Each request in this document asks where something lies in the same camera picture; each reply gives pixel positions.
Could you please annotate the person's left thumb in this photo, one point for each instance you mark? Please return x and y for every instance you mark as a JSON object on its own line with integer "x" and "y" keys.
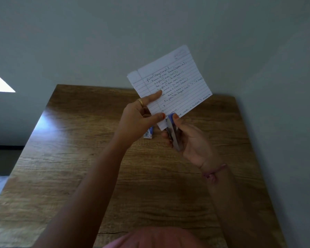
{"x": 155, "y": 118}

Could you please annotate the blue and silver stapler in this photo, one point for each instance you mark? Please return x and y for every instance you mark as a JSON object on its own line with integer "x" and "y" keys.
{"x": 173, "y": 134}

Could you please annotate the small blue staples box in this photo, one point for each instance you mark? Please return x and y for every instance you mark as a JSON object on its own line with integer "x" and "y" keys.
{"x": 148, "y": 132}

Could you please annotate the person's left hand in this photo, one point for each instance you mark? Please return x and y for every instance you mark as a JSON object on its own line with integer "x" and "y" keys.
{"x": 134, "y": 118}

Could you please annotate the lined handwritten paper sheet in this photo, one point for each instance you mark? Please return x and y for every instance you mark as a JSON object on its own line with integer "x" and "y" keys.
{"x": 170, "y": 82}

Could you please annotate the person's left forearm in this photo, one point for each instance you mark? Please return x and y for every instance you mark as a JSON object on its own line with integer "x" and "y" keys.
{"x": 87, "y": 193}

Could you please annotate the pink thread wristband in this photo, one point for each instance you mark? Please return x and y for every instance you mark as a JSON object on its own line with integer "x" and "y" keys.
{"x": 214, "y": 172}

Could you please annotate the pink clothing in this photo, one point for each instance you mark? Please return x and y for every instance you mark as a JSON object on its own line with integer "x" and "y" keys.
{"x": 155, "y": 238}

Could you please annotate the person's right hand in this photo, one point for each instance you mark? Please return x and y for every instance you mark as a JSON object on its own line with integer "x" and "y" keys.
{"x": 193, "y": 142}

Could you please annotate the wooden table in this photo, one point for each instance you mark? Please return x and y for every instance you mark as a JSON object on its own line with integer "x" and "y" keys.
{"x": 134, "y": 173}

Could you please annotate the person's right thumb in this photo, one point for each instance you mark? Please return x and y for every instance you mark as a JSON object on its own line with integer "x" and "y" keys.
{"x": 177, "y": 121}

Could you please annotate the person's right forearm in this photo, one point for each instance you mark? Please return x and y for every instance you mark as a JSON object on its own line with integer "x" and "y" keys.
{"x": 237, "y": 204}

